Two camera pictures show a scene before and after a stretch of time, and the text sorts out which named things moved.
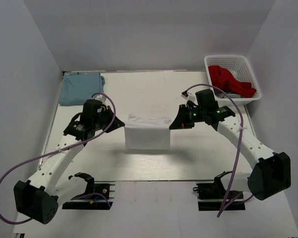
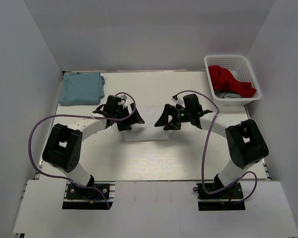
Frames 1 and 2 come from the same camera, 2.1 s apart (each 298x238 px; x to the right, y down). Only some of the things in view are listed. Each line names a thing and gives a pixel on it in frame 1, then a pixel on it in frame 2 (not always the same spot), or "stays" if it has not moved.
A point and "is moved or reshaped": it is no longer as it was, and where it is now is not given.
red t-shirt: (223, 79) stays
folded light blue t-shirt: (77, 88) stays
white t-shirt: (147, 134) is moved or reshaped
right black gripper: (181, 121) to (163, 121)
